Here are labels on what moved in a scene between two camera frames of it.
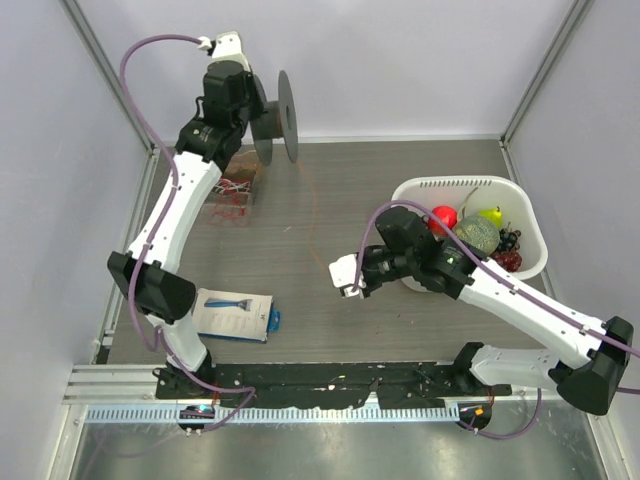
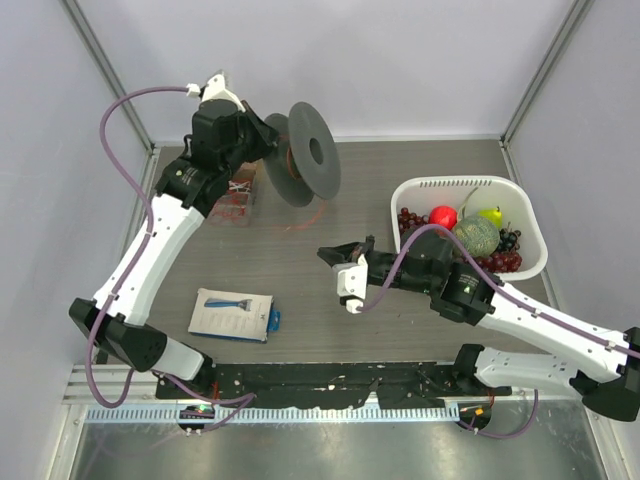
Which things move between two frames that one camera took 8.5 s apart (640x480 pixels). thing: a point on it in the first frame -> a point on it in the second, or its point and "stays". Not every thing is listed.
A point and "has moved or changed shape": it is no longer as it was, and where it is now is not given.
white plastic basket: (414, 287) has moved or changed shape
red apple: (446, 214) stays
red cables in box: (230, 208) stays
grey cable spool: (280, 120) has moved or changed shape
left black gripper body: (252, 108) -> (254, 143)
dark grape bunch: (509, 239) stays
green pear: (494, 215) stays
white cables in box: (228, 185) stays
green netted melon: (480, 235) stays
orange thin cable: (314, 216) -> (294, 169)
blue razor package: (235, 315) stays
